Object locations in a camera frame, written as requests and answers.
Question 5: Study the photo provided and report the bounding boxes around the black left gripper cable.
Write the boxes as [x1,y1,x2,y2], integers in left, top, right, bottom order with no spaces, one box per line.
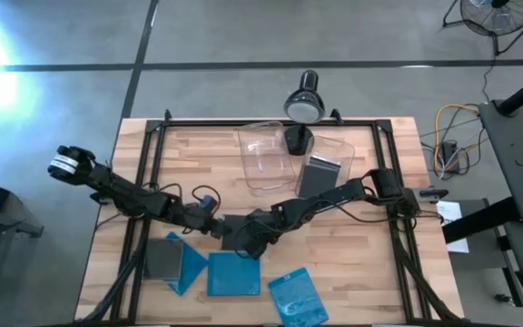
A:
[191,183,222,217]

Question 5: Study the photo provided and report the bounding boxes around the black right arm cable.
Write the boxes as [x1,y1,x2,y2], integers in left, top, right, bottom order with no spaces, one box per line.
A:
[333,199,444,226]

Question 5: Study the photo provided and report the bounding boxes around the white paper sheet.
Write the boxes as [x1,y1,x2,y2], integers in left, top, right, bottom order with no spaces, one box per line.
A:
[436,199,470,254]

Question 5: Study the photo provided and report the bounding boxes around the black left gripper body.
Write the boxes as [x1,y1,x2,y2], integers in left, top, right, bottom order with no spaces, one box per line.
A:
[177,203,221,237]

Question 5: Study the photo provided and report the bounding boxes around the plain blue disc case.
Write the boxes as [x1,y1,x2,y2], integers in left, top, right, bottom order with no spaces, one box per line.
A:
[206,252,262,297]
[164,231,209,297]

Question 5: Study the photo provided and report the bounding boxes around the black desk lamp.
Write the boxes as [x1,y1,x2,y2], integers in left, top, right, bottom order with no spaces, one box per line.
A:
[282,69,327,157]

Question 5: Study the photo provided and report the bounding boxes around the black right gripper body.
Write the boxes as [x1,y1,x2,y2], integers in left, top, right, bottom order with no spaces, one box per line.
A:
[242,207,292,244]

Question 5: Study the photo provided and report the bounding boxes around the yellow floor cable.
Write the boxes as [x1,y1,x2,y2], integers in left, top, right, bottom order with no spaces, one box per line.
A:
[433,103,489,173]

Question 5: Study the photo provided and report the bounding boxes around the clear plastic bin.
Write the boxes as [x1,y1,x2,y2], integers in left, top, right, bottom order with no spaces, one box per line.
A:
[237,120,297,192]
[295,134,357,200]

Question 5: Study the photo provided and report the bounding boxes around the black table frame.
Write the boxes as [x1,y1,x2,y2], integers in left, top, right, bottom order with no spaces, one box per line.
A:
[77,108,462,326]

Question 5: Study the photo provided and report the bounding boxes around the black bracket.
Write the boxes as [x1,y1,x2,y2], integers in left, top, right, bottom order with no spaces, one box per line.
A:
[418,187,449,200]

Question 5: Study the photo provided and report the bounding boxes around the black power adapter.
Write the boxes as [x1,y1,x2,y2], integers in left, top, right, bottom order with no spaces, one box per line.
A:
[440,140,461,174]

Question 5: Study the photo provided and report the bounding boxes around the grey side table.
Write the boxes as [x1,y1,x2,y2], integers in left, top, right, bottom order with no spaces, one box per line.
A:
[478,97,523,228]

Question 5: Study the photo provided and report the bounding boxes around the blue case with logo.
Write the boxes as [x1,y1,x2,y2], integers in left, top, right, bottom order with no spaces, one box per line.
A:
[267,266,330,327]

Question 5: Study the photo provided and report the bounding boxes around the black support beam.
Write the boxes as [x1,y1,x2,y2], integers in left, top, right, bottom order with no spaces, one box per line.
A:
[441,196,523,245]

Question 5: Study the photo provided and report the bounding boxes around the black floor fan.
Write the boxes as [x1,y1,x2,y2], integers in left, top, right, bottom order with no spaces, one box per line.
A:
[441,0,523,56]

